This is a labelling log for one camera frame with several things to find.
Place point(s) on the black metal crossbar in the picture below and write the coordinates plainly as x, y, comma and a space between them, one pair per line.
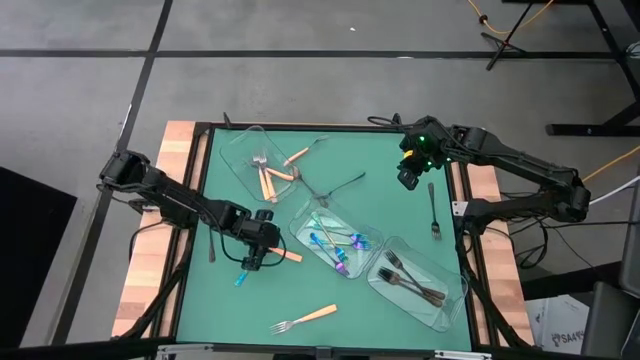
100, 348

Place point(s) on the white printed box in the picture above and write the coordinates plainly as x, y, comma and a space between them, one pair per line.
560, 325

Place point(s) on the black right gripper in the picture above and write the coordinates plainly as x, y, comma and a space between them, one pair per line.
430, 145

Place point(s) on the black cabinet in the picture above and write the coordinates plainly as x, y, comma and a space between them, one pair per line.
30, 250

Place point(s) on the black frame clamp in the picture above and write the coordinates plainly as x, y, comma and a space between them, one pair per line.
397, 121
227, 121

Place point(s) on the black tripod stand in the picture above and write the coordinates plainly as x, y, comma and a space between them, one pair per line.
502, 44

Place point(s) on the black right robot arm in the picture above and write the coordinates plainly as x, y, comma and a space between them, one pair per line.
520, 162

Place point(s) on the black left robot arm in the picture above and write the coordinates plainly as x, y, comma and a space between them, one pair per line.
170, 192

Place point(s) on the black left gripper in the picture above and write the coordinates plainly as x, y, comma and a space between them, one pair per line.
260, 235

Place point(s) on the dark grey chair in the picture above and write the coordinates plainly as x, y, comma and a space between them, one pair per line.
605, 320

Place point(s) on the yellow tape tag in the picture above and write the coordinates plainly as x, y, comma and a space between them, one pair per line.
408, 154

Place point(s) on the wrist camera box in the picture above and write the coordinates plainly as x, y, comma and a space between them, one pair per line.
409, 179
251, 262

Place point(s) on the clear plastic tray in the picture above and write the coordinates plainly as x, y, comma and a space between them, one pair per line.
240, 150
430, 272
360, 265

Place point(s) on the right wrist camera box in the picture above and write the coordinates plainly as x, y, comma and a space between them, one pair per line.
409, 179

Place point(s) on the green table mat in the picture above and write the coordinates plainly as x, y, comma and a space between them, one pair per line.
350, 320

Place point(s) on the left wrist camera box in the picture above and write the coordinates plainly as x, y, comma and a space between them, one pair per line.
251, 262

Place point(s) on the black metal table frame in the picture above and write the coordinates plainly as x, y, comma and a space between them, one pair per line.
325, 126

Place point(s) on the black desk leg frame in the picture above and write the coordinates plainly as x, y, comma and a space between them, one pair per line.
575, 129

